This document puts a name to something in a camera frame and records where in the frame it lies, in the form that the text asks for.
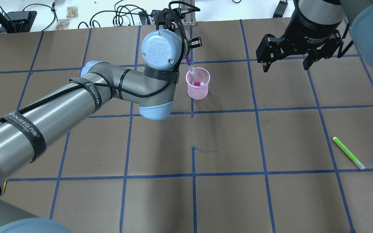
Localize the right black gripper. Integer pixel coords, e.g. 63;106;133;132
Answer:
256;9;343;72

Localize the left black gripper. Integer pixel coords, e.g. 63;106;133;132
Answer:
151;8;202;49

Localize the purple pen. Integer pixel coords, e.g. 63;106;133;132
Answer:
185;55;195;84

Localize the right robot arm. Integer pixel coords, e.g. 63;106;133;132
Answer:
256;0;373;72

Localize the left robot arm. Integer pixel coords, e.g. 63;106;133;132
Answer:
0;1;202;233

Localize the pink mesh cup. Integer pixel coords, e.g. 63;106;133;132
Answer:
185;67;210;99

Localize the black power adapter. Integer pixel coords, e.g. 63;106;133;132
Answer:
272;0;288;18

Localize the green pen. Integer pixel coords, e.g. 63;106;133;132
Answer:
333;136;366;171

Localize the snack bag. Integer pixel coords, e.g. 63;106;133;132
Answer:
56;18;70;30
66;6;79;19

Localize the black stand base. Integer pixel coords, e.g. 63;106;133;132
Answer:
0;9;37;33

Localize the aluminium frame post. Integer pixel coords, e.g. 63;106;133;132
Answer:
178;0;196;27

